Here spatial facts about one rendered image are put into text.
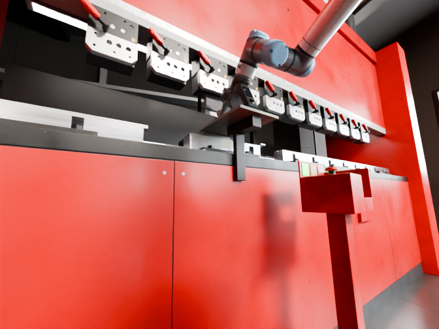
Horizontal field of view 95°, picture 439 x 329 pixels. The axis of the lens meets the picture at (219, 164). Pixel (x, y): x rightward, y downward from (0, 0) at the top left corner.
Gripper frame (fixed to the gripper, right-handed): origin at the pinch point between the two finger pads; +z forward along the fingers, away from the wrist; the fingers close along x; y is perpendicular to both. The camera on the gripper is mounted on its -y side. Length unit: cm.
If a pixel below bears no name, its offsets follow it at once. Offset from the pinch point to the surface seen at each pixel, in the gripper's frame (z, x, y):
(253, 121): -8.5, 2.6, -16.6
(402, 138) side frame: -25, -214, 10
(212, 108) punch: -3.2, 2.5, 11.8
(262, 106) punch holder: -10.3, -29.6, 17.0
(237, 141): 0.9, 2.3, -12.9
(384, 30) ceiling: -171, -356, 175
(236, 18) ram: -44, -11, 43
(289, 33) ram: -55, -57, 52
